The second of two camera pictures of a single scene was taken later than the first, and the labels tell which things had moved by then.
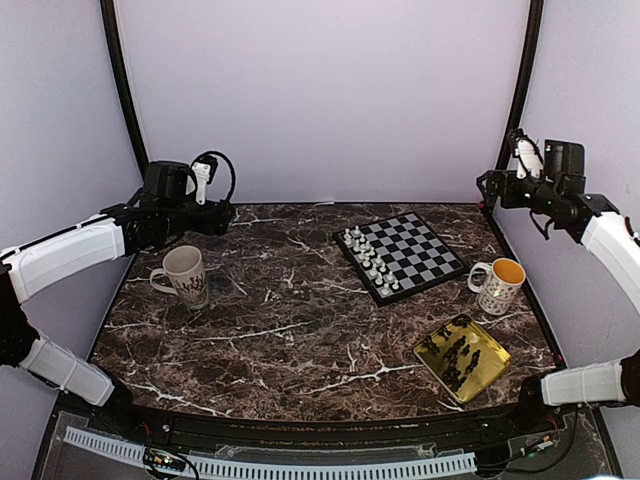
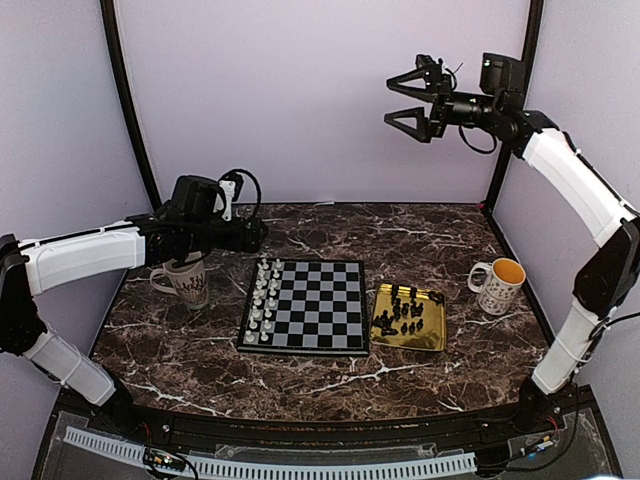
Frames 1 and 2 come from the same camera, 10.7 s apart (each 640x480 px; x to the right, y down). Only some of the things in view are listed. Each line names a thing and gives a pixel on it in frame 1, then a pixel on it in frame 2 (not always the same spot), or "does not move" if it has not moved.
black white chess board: [398, 256] to [306, 306]
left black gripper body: [213, 223] to [237, 241]
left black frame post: [126, 85] does not move
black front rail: [481, 420] does not move
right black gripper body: [511, 198] to [442, 113]
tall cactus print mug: [183, 274] does not move
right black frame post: [524, 82] does not move
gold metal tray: [463, 356] to [408, 317]
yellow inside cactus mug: [498, 282] does not move
